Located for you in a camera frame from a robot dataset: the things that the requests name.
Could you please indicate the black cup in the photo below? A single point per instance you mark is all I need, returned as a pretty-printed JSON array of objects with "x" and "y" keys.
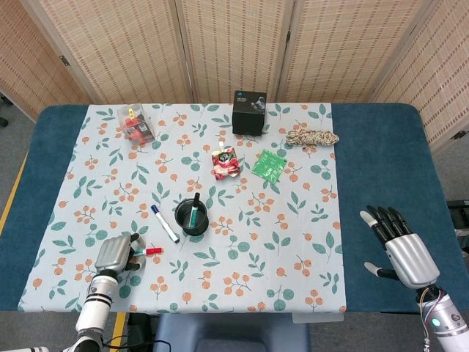
[{"x": 182, "y": 220}]

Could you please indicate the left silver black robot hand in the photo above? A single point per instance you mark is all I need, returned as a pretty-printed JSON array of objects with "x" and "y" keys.
[{"x": 113, "y": 254}]

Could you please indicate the blue grey padded seat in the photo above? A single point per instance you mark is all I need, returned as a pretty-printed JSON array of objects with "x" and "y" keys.
[{"x": 227, "y": 333}]

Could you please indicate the clear plastic box red items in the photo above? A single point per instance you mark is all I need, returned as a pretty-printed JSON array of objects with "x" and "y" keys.
[{"x": 135, "y": 126}]

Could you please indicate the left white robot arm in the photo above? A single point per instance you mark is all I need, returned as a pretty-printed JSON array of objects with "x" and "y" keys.
[{"x": 95, "y": 308}]

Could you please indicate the green white marker red cap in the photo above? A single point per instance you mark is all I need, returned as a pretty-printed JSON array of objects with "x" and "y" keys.
[{"x": 154, "y": 251}]

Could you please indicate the green sachet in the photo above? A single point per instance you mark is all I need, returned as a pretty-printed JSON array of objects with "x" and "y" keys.
[{"x": 269, "y": 165}]

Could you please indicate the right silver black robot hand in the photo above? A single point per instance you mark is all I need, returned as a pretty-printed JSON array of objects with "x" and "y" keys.
[{"x": 410, "y": 256}]

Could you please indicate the white marker blue cap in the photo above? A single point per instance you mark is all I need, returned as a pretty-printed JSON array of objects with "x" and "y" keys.
[{"x": 165, "y": 224}]

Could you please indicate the green marker black cap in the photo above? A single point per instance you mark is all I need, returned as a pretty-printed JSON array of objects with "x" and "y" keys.
[{"x": 193, "y": 216}]

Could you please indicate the woven folding screen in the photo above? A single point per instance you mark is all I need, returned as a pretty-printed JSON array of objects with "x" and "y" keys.
[{"x": 227, "y": 47}]

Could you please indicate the black chair caster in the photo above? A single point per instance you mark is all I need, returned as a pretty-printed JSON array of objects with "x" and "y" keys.
[{"x": 3, "y": 121}]

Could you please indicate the crumpled red snack pouch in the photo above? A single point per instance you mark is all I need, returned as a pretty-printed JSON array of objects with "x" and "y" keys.
[{"x": 225, "y": 165}]

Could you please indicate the black cube box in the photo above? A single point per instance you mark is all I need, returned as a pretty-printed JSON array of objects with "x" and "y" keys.
[{"x": 248, "y": 119}]

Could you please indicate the leaf and berry tablecloth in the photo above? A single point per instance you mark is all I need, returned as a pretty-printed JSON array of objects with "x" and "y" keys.
[{"x": 220, "y": 278}]

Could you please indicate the black equipment with silver label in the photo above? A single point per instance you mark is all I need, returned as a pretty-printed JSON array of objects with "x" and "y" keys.
[{"x": 459, "y": 212}]

